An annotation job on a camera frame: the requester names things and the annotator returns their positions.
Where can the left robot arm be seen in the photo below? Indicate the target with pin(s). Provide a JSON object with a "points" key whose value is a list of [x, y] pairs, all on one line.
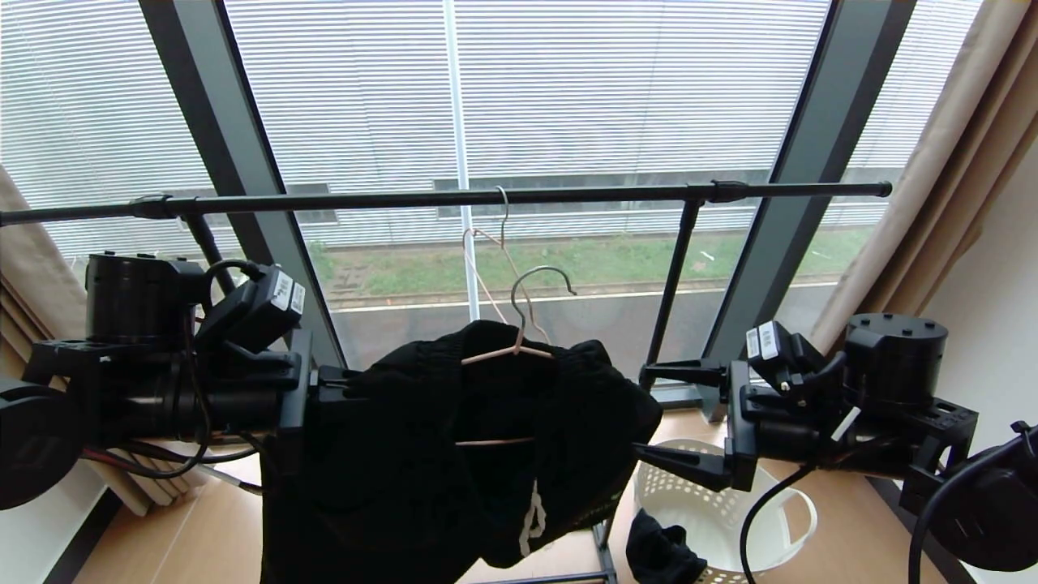
{"points": [[138, 300]]}

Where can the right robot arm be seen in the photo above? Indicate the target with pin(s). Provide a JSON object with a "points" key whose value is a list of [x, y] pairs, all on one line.
{"points": [[896, 365]]}

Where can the pink clothes hanger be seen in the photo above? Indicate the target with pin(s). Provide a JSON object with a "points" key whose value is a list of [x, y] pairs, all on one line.
{"points": [[516, 349], [504, 212]]}

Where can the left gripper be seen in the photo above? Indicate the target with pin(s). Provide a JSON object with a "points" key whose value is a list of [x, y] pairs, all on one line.
{"points": [[227, 401]]}

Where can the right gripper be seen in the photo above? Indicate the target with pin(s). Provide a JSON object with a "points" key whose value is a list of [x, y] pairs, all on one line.
{"points": [[787, 438]]}

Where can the white laundry basket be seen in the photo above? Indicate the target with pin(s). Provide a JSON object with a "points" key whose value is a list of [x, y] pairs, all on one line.
{"points": [[714, 503]]}

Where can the black clothes rack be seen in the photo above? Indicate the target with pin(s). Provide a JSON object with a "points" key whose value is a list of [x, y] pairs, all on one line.
{"points": [[365, 199]]}

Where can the black shorts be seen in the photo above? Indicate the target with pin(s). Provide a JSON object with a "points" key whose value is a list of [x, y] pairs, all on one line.
{"points": [[365, 487]]}

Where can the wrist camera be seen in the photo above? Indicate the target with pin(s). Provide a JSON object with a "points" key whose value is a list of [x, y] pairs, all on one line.
{"points": [[251, 316], [799, 349]]}

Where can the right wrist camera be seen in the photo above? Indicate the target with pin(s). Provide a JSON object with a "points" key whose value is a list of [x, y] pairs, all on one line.
{"points": [[799, 349]]}

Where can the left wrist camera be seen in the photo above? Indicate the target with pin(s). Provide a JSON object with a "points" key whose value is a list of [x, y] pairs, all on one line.
{"points": [[251, 316]]}

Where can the black garment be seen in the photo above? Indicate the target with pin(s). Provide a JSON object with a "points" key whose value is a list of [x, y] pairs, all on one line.
{"points": [[657, 556]]}

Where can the beige curtain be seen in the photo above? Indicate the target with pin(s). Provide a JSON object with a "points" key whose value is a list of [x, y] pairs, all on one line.
{"points": [[32, 268], [957, 162]]}

